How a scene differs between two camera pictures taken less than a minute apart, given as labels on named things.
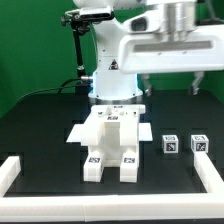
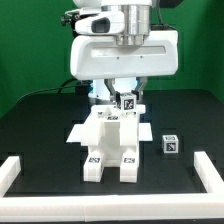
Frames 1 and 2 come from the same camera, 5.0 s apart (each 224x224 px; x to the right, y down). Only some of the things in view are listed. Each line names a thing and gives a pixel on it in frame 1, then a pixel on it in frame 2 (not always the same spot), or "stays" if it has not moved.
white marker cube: [129, 169] stays
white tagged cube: [199, 143] → [128, 103]
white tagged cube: [170, 144] stays
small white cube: [93, 167] stays
